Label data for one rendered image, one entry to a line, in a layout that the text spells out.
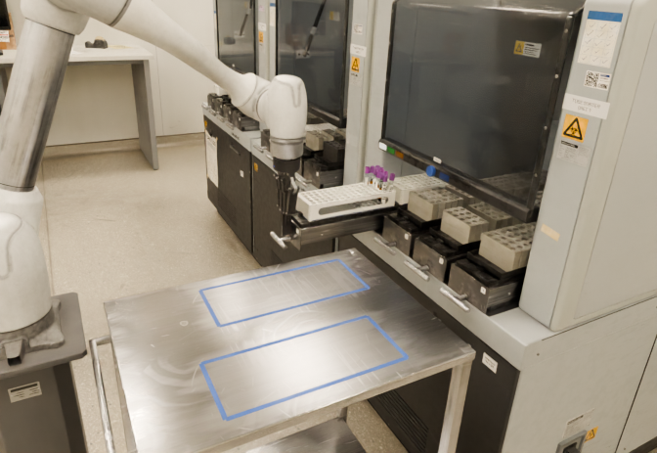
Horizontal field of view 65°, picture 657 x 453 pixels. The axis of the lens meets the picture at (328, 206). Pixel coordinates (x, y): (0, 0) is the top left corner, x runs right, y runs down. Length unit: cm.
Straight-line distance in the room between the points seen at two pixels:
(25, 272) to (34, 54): 46
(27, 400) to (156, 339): 41
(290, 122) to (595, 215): 73
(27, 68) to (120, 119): 361
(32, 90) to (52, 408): 70
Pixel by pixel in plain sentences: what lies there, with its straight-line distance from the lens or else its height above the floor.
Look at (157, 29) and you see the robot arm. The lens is 120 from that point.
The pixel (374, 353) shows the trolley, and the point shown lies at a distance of 99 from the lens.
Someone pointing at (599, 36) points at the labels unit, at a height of 137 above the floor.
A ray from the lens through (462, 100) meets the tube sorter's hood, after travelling 136.
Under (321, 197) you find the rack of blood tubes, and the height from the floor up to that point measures 86.
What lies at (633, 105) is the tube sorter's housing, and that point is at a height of 125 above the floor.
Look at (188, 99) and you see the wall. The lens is 498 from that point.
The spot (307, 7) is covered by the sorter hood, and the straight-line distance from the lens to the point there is 208.
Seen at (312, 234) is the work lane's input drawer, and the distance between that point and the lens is 148.
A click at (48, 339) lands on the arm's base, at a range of 129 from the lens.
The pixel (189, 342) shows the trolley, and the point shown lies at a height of 82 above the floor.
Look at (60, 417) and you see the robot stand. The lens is 140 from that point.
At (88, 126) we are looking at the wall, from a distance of 490.
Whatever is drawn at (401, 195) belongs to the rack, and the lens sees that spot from 162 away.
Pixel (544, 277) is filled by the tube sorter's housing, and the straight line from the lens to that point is 127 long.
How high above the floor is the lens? 144
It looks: 23 degrees down
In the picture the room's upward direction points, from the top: 3 degrees clockwise
